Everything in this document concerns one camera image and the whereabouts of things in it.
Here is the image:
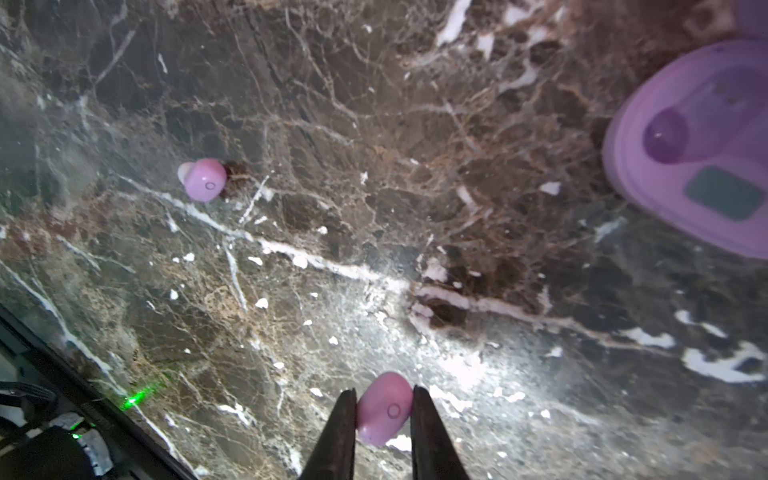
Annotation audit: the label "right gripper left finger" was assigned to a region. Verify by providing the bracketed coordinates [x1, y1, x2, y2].
[298, 389, 357, 480]

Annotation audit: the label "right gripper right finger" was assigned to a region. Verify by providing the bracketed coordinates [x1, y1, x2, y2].
[410, 386, 469, 480]

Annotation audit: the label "purple earbud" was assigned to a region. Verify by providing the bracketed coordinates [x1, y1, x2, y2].
[356, 372, 414, 446]
[177, 158, 228, 203]

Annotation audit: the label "purple earbuds charging case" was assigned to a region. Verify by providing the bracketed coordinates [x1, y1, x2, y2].
[602, 1, 767, 259]

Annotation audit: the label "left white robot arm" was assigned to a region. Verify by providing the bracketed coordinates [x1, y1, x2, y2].
[1, 381, 114, 479]

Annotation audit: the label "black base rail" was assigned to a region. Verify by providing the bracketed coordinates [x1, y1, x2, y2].
[1, 309, 194, 479]

